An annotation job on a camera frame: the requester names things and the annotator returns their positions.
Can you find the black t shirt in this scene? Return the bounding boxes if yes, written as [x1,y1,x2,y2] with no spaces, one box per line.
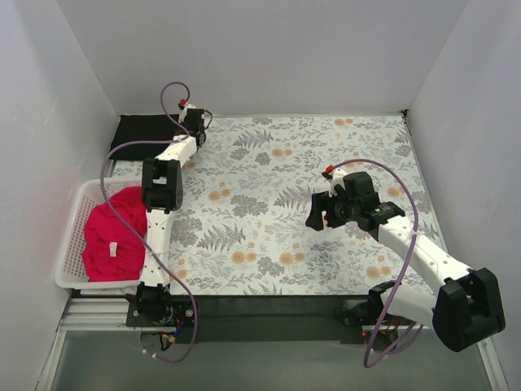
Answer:
[110,115,184,161]

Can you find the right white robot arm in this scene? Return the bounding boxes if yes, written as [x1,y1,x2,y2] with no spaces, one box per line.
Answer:
[305,166,506,352]

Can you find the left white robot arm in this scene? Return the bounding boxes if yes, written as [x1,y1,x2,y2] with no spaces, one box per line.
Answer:
[136,103,206,326]

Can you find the floral table cloth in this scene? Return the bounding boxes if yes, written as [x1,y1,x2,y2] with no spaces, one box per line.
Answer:
[167,116,444,295]

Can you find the red t shirt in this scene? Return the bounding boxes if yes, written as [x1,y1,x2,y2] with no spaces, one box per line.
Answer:
[82,187,147,282]

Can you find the white plastic laundry basket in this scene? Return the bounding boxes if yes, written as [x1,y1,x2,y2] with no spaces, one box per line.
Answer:
[54,178,162,292]

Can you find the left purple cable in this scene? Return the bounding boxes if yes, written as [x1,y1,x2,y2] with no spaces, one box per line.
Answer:
[99,81,199,363]

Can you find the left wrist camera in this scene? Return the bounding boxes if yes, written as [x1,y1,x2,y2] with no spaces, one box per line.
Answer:
[178,99,196,122]

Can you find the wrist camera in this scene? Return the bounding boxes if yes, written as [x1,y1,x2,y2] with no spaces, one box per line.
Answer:
[322,165,347,197]
[178,99,196,122]

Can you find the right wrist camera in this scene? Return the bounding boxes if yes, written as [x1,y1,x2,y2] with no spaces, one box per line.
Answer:
[322,165,347,197]

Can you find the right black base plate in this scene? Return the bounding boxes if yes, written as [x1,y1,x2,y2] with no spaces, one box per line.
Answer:
[334,299,412,353]

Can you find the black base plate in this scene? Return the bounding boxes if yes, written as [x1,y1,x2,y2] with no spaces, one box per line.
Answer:
[334,299,412,353]
[125,300,195,351]

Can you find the aluminium frame rail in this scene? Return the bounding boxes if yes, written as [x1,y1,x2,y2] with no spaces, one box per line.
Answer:
[62,296,368,327]

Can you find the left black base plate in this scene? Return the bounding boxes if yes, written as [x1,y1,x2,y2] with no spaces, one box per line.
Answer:
[125,300,195,351]

